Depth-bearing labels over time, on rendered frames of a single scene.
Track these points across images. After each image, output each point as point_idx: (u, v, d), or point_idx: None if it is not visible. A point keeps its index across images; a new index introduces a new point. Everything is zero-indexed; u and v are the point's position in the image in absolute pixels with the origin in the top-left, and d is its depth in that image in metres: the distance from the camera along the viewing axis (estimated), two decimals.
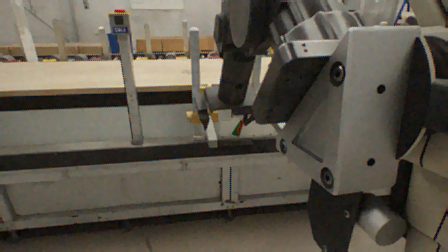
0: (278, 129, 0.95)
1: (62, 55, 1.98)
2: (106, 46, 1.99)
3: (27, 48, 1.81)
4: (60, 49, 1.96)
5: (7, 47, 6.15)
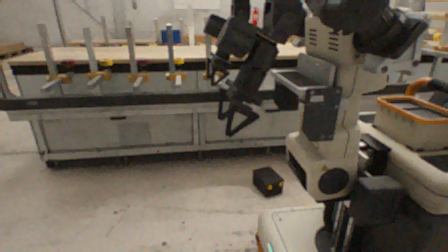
0: (405, 72, 1.78)
1: (206, 41, 2.81)
2: None
3: (191, 36, 2.65)
4: (205, 37, 2.79)
5: (72, 42, 6.99)
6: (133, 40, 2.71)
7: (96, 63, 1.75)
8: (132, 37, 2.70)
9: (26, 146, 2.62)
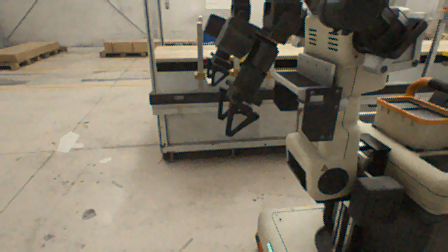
0: None
1: (292, 40, 2.92)
2: None
3: None
4: (292, 36, 2.91)
5: (110, 42, 7.10)
6: None
7: None
8: None
9: (127, 140, 2.74)
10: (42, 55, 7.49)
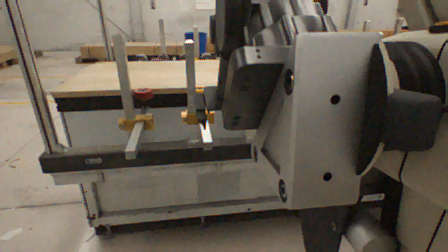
0: None
1: None
2: None
3: None
4: None
5: (87, 46, 6.33)
6: (198, 51, 2.06)
7: None
8: (197, 47, 2.04)
9: (58, 192, 1.97)
10: None
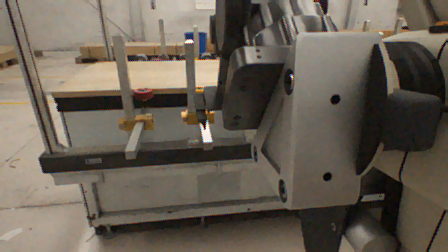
0: None
1: None
2: None
3: None
4: None
5: (87, 46, 6.33)
6: (198, 51, 2.06)
7: None
8: (197, 47, 2.04)
9: (58, 192, 1.97)
10: None
